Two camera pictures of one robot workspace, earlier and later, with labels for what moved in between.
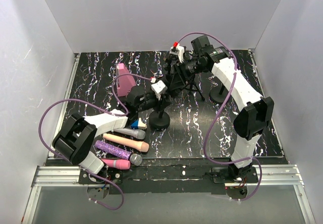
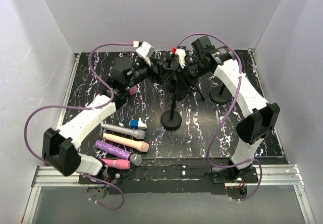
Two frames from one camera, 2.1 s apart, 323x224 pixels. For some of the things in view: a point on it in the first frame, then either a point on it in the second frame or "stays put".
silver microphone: [138, 133] stays put
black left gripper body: [150, 101] -> [141, 74]
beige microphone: [130, 143] stays put
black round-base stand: [218, 96] stays put
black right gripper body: [191, 68] stays put
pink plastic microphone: [123, 164] stays put
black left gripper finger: [165, 100] -> [160, 73]
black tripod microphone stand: [194, 88] stays put
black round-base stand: [159, 120] -> [171, 120]
